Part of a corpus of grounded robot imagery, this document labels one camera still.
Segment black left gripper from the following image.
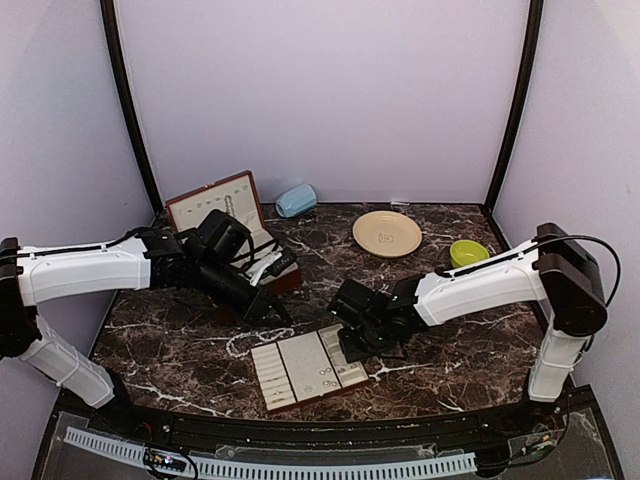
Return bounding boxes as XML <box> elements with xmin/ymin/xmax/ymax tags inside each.
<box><xmin>193</xmin><ymin>254</ymin><xmax>293</xmax><ymax>327</ymax></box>

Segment red earring tray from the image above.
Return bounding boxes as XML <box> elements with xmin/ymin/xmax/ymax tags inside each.
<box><xmin>251</xmin><ymin>325</ymin><xmax>369</xmax><ymax>412</ymax></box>

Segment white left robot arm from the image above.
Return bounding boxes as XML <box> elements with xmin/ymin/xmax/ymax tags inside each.
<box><xmin>1</xmin><ymin>210</ymin><xmax>294</xmax><ymax>436</ymax></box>

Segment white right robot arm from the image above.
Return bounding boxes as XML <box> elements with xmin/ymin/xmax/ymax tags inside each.
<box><xmin>328</xmin><ymin>223</ymin><xmax>614</xmax><ymax>434</ymax></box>

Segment red wooden jewelry box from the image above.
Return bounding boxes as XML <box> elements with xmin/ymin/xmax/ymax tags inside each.
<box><xmin>167</xmin><ymin>171</ymin><xmax>301</xmax><ymax>299</ymax></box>

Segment cream ceramic plate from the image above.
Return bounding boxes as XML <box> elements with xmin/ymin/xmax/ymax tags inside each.
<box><xmin>352</xmin><ymin>211</ymin><xmax>422</xmax><ymax>258</ymax></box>

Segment green small bowl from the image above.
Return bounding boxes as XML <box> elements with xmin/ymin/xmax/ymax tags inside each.
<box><xmin>449</xmin><ymin>240</ymin><xmax>490</xmax><ymax>269</ymax></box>

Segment light blue cup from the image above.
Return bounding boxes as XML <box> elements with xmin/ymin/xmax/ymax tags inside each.
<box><xmin>275</xmin><ymin>184</ymin><xmax>317</xmax><ymax>218</ymax></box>

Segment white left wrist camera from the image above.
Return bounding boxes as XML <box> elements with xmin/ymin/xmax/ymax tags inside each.
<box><xmin>245</xmin><ymin>249</ymin><xmax>296</xmax><ymax>286</ymax></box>

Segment white pearl necklace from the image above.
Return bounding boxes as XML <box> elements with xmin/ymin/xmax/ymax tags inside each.
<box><xmin>225</xmin><ymin>327</ymin><xmax>296</xmax><ymax>359</ymax></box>

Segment white slotted cable duct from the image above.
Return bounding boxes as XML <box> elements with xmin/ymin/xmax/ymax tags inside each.
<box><xmin>63</xmin><ymin>427</ymin><xmax>477</xmax><ymax>479</ymax></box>

